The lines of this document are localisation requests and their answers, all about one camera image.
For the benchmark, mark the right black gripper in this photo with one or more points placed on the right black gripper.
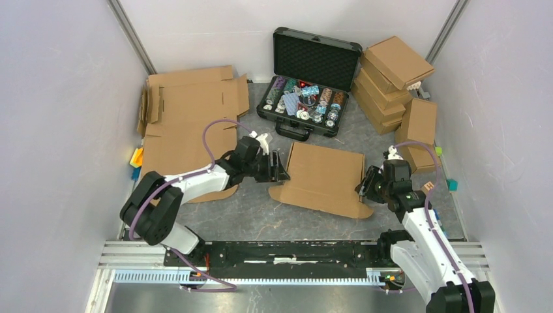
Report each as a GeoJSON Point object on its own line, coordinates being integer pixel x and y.
{"type": "Point", "coordinates": [364, 187]}

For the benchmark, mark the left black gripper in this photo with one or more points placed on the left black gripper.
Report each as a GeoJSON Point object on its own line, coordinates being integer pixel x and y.
{"type": "Point", "coordinates": [275, 173]}

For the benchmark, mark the brown cardboard box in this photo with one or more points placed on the brown cardboard box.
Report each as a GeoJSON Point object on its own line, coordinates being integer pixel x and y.
{"type": "Point", "coordinates": [324, 179]}

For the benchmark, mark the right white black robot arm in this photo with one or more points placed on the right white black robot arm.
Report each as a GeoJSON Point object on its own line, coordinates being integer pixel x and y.
{"type": "Point", "coordinates": [421, 249]}

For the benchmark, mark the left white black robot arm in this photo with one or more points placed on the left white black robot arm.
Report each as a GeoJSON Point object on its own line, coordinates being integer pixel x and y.
{"type": "Point", "coordinates": [151, 210]}

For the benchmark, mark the low folded cardboard box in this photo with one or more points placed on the low folded cardboard box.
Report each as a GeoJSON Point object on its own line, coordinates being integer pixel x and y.
{"type": "Point", "coordinates": [419, 158]}

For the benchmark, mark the leaning folded cardboard box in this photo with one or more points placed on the leaning folded cardboard box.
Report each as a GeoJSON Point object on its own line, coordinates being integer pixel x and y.
{"type": "Point", "coordinates": [418, 122]}

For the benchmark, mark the wooden letter block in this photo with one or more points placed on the wooden letter block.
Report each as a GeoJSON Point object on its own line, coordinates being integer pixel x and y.
{"type": "Point", "coordinates": [427, 187]}

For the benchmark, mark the blue toy blocks stack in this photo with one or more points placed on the blue toy blocks stack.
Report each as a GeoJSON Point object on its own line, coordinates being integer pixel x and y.
{"type": "Point", "coordinates": [438, 219]}

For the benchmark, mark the teal toy cube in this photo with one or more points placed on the teal toy cube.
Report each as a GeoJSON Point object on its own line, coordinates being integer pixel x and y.
{"type": "Point", "coordinates": [452, 185]}

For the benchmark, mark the stacked folded cardboard boxes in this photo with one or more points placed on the stacked folded cardboard boxes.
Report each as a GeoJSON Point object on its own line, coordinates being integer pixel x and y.
{"type": "Point", "coordinates": [383, 104]}

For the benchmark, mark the black poker chip case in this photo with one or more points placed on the black poker chip case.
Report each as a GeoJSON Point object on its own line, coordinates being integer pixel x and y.
{"type": "Point", "coordinates": [309, 92]}

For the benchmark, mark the white plastic connector piece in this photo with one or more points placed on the white plastic connector piece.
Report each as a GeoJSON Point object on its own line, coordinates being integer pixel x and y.
{"type": "Point", "coordinates": [416, 90]}

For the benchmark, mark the flat cardboard sheet stack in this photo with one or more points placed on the flat cardboard sheet stack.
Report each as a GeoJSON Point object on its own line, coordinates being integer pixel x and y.
{"type": "Point", "coordinates": [189, 114]}

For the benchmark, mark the yellow orange toy block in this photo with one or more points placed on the yellow orange toy block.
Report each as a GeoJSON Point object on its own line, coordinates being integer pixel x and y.
{"type": "Point", "coordinates": [136, 159]}

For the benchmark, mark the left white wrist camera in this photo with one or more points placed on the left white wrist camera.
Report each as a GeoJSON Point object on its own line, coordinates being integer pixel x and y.
{"type": "Point", "coordinates": [264, 139]}

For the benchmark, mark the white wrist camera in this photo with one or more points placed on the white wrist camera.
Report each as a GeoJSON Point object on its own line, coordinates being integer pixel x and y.
{"type": "Point", "coordinates": [392, 154]}
{"type": "Point", "coordinates": [264, 139]}

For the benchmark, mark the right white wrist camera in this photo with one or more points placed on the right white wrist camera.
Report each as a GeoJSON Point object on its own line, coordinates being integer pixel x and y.
{"type": "Point", "coordinates": [392, 154]}

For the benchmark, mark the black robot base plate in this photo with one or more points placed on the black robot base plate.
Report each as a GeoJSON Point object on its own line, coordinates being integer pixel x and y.
{"type": "Point", "coordinates": [289, 259]}

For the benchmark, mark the aluminium frame rail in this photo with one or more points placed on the aluminium frame rail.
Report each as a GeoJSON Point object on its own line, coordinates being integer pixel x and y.
{"type": "Point", "coordinates": [126, 254]}

